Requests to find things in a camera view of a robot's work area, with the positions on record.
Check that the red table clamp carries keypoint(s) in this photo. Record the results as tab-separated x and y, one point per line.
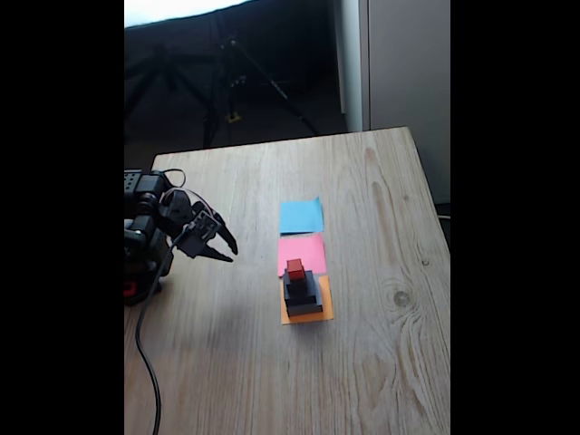
130	289

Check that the large grey cube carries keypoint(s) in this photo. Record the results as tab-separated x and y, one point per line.
304	309

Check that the small gripper camera board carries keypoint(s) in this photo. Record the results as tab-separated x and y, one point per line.
206	224

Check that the small red cube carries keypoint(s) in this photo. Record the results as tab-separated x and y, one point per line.
295	268

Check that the black tripod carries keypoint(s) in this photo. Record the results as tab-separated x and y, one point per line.
235	81

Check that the blue paper sheet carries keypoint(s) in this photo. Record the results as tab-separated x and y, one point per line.
301	216

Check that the bright white light panel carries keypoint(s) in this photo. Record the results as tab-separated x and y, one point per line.
172	9

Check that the pink paper sheet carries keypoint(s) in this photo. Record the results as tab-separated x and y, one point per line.
312	251

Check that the small black cube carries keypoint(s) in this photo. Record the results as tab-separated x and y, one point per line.
308	283

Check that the black light stand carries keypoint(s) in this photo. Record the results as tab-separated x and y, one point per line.
174	84

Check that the medium black cube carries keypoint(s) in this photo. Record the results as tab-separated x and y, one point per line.
302	298

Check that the orange paper sheet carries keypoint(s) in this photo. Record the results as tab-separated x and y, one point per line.
328	308

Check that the white cabinet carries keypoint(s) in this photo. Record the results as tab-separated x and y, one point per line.
408	68

